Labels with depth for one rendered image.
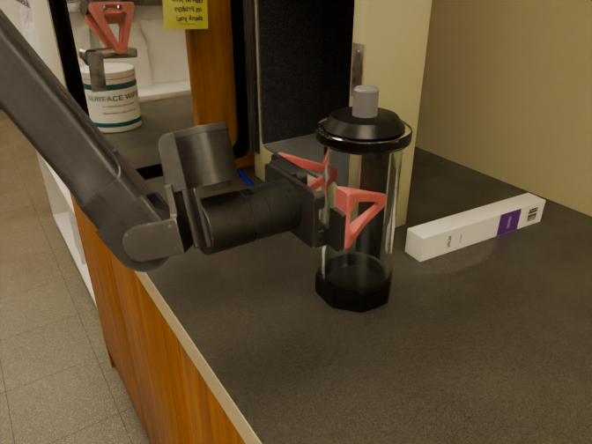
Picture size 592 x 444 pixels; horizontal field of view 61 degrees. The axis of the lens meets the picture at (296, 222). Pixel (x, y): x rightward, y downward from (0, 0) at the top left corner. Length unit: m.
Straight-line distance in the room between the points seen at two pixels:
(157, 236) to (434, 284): 0.39
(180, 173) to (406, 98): 0.38
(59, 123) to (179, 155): 0.11
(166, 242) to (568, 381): 0.44
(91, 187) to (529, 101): 0.80
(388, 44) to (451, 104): 0.48
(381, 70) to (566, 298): 0.39
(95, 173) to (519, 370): 0.48
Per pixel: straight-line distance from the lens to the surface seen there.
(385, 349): 0.60
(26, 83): 0.54
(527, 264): 0.80
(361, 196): 0.53
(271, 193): 0.52
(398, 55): 0.73
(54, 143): 0.53
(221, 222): 0.49
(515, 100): 1.07
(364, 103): 0.56
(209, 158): 0.49
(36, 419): 1.94
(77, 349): 2.15
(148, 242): 0.49
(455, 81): 1.16
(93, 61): 0.82
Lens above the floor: 1.34
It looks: 28 degrees down
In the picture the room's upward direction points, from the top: straight up
